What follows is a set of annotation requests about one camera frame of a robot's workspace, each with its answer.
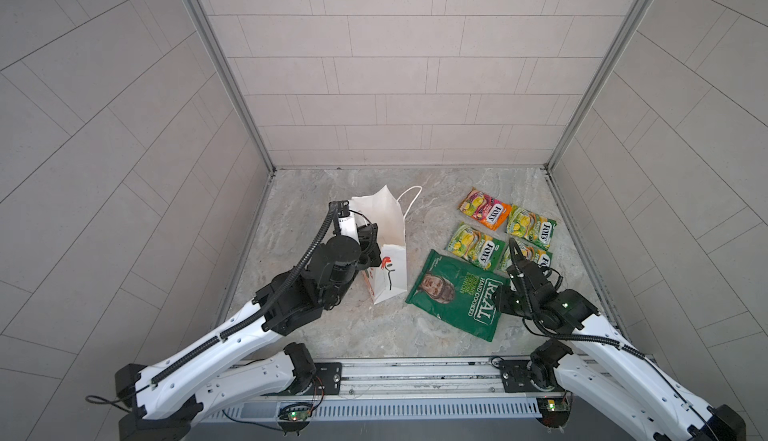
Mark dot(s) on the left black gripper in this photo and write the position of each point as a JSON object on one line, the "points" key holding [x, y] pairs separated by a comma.
{"points": [[368, 252]]}

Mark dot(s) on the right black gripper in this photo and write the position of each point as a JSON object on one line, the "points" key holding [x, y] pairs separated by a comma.
{"points": [[498, 297]]}

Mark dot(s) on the green Fox's candy bag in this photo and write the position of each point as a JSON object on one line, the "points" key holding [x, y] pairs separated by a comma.
{"points": [[476, 247], [530, 251]]}

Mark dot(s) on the white flowered paper bag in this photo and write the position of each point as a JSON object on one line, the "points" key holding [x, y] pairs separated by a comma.
{"points": [[388, 277]]}

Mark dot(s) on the green Fox's spring tea bag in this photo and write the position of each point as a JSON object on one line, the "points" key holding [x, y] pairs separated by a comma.
{"points": [[531, 227]]}

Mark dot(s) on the dark green snack packet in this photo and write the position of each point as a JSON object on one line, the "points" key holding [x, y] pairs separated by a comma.
{"points": [[458, 293]]}

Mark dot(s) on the orange Fox's fruits candy bag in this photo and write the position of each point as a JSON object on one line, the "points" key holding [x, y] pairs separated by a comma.
{"points": [[485, 209]]}

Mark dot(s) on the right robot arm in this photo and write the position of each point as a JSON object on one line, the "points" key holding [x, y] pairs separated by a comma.
{"points": [[586, 356]]}

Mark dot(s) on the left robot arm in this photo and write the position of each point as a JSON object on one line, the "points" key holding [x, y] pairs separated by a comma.
{"points": [[167, 399]]}

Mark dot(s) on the right controller board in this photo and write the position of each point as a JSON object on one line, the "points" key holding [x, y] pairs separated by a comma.
{"points": [[555, 412]]}

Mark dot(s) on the controller board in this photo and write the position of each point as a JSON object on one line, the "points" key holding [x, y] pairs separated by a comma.
{"points": [[555, 412], [296, 412]]}

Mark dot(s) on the left controller board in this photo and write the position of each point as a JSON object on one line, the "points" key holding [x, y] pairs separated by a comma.
{"points": [[296, 412]]}

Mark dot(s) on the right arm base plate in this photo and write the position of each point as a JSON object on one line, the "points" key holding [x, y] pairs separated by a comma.
{"points": [[526, 375]]}

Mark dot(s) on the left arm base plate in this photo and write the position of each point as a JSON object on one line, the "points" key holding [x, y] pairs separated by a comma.
{"points": [[326, 377]]}

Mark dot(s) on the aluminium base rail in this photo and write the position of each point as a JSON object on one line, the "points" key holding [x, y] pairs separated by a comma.
{"points": [[464, 383]]}

